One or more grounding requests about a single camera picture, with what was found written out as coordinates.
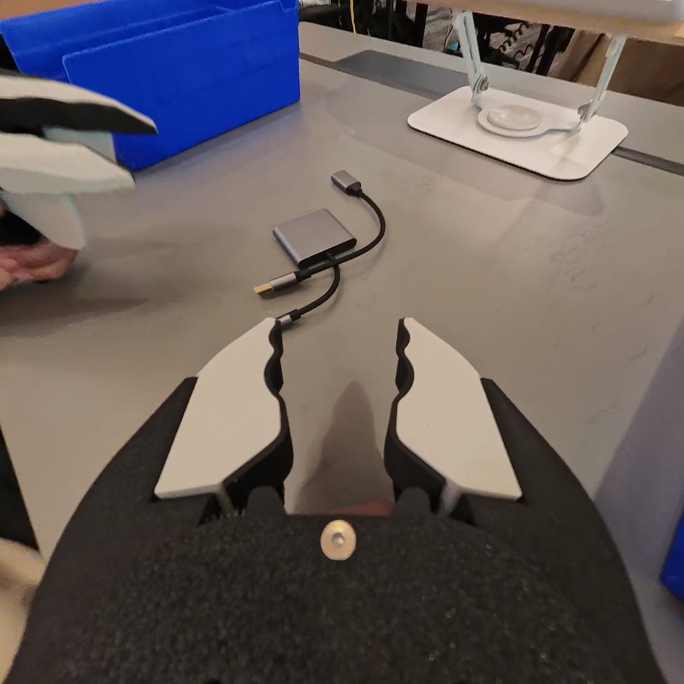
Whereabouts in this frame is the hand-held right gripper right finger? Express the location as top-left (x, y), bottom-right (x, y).
top-left (384, 317), bottom-right (523, 516)

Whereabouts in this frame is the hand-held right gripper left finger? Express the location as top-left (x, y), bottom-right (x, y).
top-left (154, 317), bottom-right (295, 514)

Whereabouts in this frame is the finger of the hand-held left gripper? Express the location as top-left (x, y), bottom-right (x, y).
top-left (0, 127), bottom-right (137, 195)
top-left (0, 75), bottom-right (158, 135)

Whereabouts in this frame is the blue plastic bin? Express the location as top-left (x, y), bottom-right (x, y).
top-left (660, 508), bottom-right (684, 594)
top-left (0, 0), bottom-right (301, 172)

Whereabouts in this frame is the short hub lead cable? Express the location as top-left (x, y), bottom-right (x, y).
top-left (275, 254), bottom-right (343, 328)

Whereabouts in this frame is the dark cable grey plug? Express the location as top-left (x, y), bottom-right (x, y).
top-left (254, 170), bottom-right (387, 299)

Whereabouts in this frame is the person's left hand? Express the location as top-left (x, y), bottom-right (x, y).
top-left (0, 235), bottom-right (78, 292)

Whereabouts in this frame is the beige hoodie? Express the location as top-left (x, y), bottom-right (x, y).
top-left (0, 537), bottom-right (46, 658)

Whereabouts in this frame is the wooden document stand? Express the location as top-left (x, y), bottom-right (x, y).
top-left (407, 0), bottom-right (684, 182)

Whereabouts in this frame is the cardboard box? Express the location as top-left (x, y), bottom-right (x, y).
top-left (556, 29), bottom-right (684, 108)

